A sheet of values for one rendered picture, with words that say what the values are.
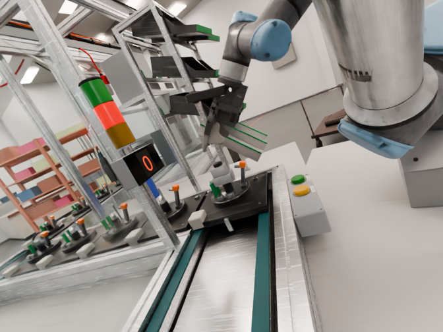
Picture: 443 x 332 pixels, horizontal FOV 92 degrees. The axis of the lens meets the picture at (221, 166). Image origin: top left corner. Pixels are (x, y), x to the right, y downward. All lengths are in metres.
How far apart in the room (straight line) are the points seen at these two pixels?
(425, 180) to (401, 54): 0.38
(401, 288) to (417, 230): 0.15
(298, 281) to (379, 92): 0.30
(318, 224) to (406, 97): 0.30
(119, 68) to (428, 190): 1.95
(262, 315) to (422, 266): 0.30
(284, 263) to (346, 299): 0.13
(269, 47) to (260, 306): 0.47
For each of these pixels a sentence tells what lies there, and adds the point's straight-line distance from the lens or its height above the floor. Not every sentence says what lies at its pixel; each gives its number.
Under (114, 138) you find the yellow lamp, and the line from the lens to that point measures 0.54.
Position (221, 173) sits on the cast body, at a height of 1.06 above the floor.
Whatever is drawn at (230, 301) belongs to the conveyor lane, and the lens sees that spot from 0.49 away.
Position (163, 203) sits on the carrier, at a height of 1.03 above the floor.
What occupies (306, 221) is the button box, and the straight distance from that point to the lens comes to 0.54.
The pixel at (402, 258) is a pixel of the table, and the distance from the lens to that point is 0.56.
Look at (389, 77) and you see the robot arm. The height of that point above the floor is 1.20.
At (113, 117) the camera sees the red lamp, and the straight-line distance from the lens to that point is 0.54.
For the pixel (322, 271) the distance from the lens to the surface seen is 0.55.
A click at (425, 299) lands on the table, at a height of 0.86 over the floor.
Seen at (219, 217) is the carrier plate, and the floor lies 0.97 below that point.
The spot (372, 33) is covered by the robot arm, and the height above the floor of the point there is 1.26.
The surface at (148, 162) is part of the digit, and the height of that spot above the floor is 1.20.
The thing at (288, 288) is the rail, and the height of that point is 0.96.
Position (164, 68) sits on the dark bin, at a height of 1.47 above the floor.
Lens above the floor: 1.26
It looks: 15 degrees down
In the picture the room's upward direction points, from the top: 25 degrees counter-clockwise
